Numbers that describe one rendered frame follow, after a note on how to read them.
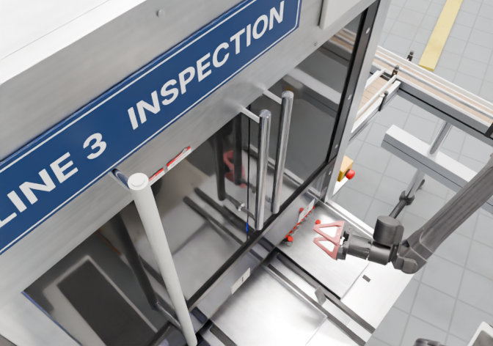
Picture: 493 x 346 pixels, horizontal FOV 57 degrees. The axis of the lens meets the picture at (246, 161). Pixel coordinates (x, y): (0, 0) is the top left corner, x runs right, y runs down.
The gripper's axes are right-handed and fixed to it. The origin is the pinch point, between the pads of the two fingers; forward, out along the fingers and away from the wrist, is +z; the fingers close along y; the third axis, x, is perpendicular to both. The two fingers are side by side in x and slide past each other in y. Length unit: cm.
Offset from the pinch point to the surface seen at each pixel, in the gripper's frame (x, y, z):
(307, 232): -14.4, -39.3, 7.3
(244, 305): 18.9, -33.6, 19.0
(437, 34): -258, -164, -30
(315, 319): 15.3, -36.1, -4.5
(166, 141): 17, 66, 19
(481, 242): -78, -145, -78
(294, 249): -6.1, -38.0, 9.5
